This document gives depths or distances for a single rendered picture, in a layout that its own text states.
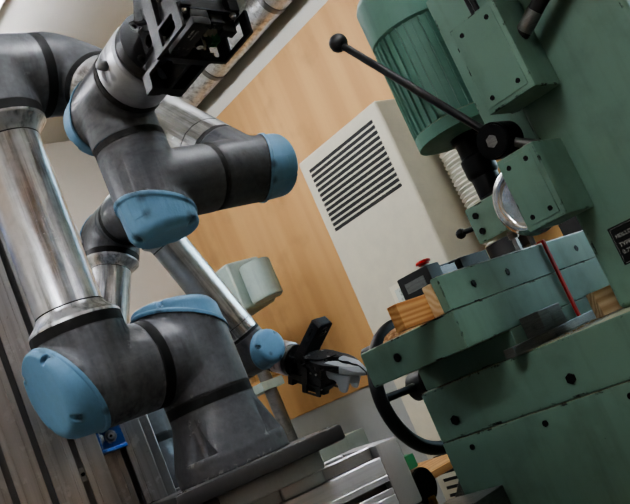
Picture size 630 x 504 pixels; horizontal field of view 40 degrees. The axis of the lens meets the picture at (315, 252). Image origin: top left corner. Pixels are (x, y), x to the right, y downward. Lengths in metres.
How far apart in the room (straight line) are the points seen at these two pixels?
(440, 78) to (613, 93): 0.34
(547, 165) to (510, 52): 0.18
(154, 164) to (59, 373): 0.29
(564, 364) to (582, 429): 0.10
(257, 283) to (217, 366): 2.55
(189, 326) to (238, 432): 0.15
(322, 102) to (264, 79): 0.40
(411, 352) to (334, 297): 2.63
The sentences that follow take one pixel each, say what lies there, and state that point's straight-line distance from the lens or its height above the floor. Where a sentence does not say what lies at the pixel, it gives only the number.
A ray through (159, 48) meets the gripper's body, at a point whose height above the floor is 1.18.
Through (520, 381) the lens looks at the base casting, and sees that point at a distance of 1.38.
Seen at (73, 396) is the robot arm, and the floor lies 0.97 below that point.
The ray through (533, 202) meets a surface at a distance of 1.32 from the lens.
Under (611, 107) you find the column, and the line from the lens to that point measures 1.36.
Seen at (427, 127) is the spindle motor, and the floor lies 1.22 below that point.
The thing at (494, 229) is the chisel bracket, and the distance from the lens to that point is 1.56.
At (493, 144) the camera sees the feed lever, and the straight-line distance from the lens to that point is 1.39.
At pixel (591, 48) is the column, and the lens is 1.37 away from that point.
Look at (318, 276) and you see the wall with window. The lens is 4.03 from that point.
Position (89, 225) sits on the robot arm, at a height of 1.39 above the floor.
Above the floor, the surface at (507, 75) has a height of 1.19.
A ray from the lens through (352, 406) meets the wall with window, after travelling 4.12.
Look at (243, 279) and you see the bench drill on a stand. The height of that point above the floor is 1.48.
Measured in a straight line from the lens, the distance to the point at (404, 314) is 1.27.
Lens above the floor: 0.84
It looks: 10 degrees up
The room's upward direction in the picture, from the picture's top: 23 degrees counter-clockwise
